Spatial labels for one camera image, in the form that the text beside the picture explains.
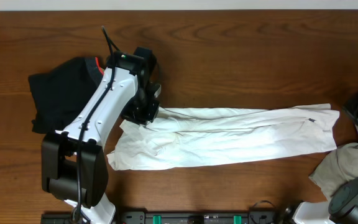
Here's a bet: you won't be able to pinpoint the white Puma t-shirt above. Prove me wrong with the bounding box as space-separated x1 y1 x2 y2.
107 104 340 170

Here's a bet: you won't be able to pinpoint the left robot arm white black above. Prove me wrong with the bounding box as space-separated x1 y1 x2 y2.
41 47 161 223

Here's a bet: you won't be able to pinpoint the grey garment at right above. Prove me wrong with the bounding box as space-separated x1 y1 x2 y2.
309 124 358 200

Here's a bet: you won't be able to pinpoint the black folded garment orange trim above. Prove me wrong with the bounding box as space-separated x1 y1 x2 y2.
28 57 103 134

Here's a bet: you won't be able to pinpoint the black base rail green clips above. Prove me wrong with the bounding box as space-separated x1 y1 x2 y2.
40 200 295 224

